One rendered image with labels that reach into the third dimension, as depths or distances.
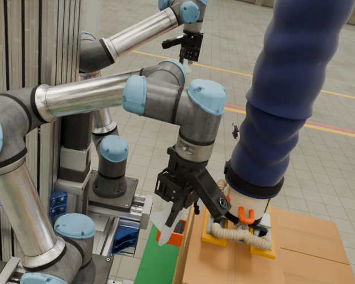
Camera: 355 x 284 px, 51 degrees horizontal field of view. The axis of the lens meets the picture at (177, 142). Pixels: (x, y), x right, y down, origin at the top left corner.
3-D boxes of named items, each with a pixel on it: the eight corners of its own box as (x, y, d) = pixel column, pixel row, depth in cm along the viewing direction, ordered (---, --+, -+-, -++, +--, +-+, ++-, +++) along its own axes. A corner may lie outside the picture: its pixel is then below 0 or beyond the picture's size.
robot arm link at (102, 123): (100, 164, 164) (66, 43, 133) (93, 146, 176) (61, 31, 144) (126, 156, 167) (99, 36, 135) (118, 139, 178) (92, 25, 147)
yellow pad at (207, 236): (225, 247, 144) (229, 238, 141) (200, 240, 144) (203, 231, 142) (229, 196, 174) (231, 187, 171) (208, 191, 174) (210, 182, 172)
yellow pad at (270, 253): (274, 260, 143) (278, 250, 140) (248, 253, 143) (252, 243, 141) (269, 206, 173) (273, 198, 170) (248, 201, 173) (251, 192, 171)
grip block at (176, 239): (180, 247, 125) (183, 235, 122) (155, 240, 125) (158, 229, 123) (183, 230, 132) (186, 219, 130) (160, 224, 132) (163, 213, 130)
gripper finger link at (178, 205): (169, 224, 82) (188, 189, 82) (175, 229, 81) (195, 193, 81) (160, 223, 77) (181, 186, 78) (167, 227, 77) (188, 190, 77)
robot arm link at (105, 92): (23, 123, 104) (193, 93, 91) (-1, 141, 95) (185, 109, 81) (6, 84, 100) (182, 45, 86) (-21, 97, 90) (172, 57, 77)
